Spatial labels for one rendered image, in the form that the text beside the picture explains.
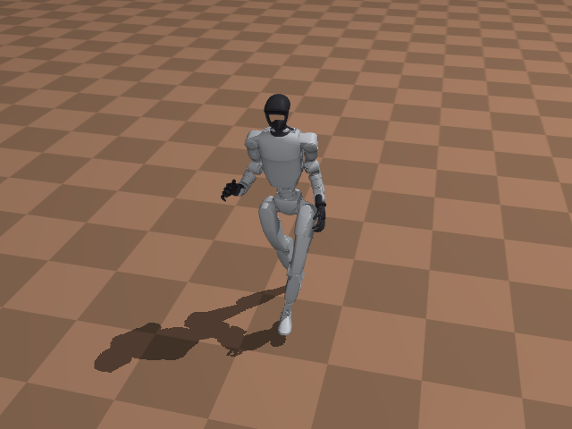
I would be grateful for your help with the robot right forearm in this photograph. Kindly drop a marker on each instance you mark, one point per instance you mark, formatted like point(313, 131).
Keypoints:
point(247, 179)

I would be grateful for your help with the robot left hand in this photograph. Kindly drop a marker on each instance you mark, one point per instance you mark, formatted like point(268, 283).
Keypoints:
point(320, 213)

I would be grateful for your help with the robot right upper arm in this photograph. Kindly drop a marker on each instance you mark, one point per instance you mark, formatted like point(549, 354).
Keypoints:
point(251, 143)

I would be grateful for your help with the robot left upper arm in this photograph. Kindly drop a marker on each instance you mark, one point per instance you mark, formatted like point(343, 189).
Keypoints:
point(309, 142)

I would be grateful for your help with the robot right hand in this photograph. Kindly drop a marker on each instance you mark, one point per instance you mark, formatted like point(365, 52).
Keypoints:
point(231, 189)

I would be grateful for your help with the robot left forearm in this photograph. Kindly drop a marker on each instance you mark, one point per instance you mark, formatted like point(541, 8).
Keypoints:
point(317, 183)

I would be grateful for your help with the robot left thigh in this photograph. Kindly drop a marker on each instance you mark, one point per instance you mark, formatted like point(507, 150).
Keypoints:
point(303, 236)

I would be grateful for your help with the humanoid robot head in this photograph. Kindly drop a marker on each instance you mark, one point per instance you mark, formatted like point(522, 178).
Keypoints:
point(278, 104)

